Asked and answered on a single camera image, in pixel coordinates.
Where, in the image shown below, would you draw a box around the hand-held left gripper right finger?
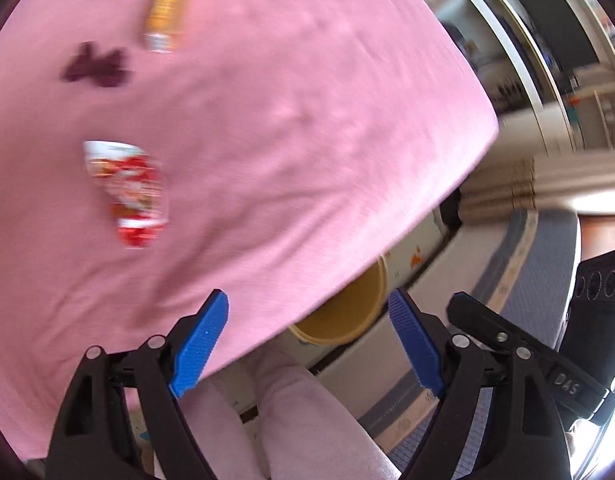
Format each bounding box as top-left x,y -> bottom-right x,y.
387,287 -> 573,480

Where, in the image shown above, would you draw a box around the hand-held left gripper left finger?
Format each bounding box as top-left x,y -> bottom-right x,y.
44,289 -> 230,480

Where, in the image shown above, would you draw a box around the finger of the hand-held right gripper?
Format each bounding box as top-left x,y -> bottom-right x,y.
447,292 -> 553,377

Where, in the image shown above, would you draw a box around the yellow bin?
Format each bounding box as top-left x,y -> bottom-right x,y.
286,254 -> 391,346

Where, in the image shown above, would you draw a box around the grey blue floor mat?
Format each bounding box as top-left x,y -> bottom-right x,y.
357,207 -> 583,467

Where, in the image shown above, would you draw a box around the person's pink pants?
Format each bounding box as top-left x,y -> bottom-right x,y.
177,344 -> 403,480

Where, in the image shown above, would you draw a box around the red and white wrapper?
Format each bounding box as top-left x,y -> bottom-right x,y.
82,139 -> 171,249

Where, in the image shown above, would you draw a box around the pink bed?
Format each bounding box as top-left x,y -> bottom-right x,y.
0,0 -> 501,461

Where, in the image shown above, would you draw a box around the dark purple cloth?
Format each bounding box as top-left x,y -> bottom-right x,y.
59,42 -> 133,89

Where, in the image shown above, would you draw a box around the dark monitor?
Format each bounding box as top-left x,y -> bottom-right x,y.
511,0 -> 601,74

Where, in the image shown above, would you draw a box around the orange packet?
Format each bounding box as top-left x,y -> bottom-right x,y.
142,0 -> 193,55

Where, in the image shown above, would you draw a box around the beige padded bed frame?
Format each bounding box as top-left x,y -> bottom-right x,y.
459,157 -> 539,221

